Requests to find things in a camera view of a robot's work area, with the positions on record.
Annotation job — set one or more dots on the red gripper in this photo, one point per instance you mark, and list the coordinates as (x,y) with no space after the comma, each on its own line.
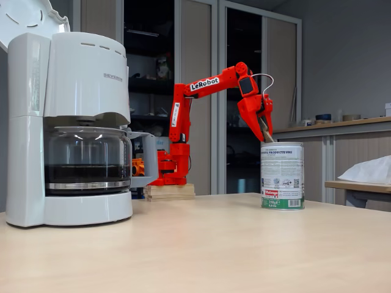
(248,110)

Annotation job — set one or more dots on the white green coffee can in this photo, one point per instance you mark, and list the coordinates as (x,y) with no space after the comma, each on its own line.
(282,171)

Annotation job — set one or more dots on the red robot arm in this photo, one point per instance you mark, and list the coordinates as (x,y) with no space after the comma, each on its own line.
(180,116)

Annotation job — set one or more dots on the white drip coffee maker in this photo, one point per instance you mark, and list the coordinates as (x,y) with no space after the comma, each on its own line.
(76,76)

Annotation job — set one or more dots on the small white container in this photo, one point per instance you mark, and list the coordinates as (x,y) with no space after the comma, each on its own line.
(307,122)

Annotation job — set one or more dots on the dark blue tape roll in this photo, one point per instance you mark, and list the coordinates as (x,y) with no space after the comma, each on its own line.
(323,117)

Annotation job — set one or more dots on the grey tall cabinet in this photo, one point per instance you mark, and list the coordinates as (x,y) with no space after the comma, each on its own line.
(281,61)

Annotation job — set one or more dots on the light blue container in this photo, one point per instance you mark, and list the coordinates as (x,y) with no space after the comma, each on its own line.
(242,186)

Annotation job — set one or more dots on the beige tape roll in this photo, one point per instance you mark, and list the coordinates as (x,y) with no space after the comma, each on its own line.
(351,117)

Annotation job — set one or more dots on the low cabinet wooden top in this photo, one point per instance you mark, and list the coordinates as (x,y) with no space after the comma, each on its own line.
(351,158)

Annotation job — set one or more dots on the green white carton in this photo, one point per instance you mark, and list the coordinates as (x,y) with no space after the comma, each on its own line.
(163,68)

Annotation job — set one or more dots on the wooden base block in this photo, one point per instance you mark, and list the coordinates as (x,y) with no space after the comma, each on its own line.
(171,192)

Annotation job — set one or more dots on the side table wooden top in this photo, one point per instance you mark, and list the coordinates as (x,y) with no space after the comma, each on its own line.
(360,186)

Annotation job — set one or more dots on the white plastic bag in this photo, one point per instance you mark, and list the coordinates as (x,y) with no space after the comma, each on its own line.
(369,171)

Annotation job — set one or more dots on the orange printed part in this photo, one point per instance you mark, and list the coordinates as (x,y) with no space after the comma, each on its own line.
(138,167)

